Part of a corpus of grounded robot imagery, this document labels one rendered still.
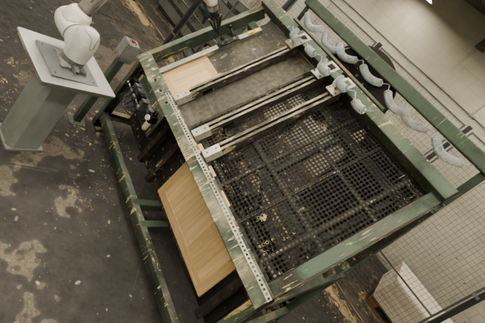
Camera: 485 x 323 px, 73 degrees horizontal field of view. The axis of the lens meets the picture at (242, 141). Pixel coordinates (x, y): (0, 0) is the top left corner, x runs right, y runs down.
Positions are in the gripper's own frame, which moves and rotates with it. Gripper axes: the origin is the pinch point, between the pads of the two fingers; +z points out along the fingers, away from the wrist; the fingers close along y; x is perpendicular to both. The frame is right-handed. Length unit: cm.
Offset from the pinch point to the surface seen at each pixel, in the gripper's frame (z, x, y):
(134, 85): 6, 15, 80
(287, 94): 9, 83, -18
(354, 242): 10, 193, 4
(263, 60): 8.2, 44.0, -19.7
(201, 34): 11.8, -16.7, 9.9
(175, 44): 10.8, -17.0, 34.4
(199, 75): 14.0, 25.1, 29.8
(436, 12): 244, -112, -457
